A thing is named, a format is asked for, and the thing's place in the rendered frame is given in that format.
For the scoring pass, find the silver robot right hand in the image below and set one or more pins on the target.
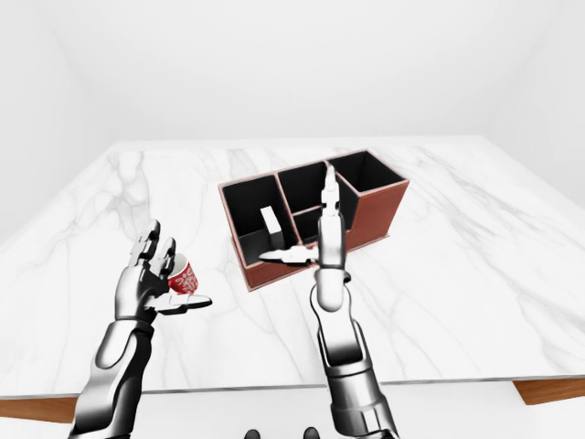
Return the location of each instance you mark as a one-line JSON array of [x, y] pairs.
[[330, 242]]

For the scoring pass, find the silver robot left hand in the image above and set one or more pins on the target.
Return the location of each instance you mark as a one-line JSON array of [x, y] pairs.
[[132, 288]]

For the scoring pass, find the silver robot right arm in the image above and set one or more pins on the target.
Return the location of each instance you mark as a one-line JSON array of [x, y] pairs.
[[347, 361]]

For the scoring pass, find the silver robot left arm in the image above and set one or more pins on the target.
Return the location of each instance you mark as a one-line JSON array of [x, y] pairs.
[[114, 356]]

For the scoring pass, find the red-brown desk caddy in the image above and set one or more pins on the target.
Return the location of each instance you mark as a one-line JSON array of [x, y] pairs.
[[379, 206]]

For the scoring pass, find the white slim book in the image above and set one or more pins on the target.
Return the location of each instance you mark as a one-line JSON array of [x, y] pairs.
[[270, 220]]

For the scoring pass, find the red patterned mug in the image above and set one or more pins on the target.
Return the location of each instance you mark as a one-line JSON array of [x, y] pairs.
[[185, 280]]

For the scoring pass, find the brown wooden table support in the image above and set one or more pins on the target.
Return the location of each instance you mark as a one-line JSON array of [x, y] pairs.
[[36, 409], [553, 391]]

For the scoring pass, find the small dark rounded shape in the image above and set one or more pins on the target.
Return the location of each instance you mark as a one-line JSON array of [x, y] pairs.
[[311, 433], [252, 434]]

